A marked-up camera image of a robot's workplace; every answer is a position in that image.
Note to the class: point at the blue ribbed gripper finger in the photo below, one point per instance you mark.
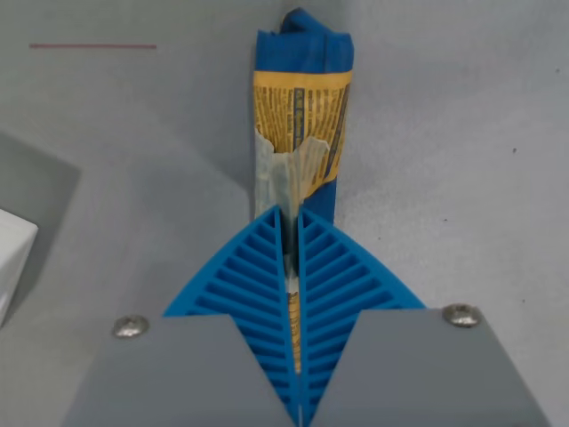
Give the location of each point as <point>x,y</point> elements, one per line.
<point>249,284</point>
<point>333,284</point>

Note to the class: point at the blue and yellow bag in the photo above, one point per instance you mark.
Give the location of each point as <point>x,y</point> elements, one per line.
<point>300,129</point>

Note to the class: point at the white wall socket box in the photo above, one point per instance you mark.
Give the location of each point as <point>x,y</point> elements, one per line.
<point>11,258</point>

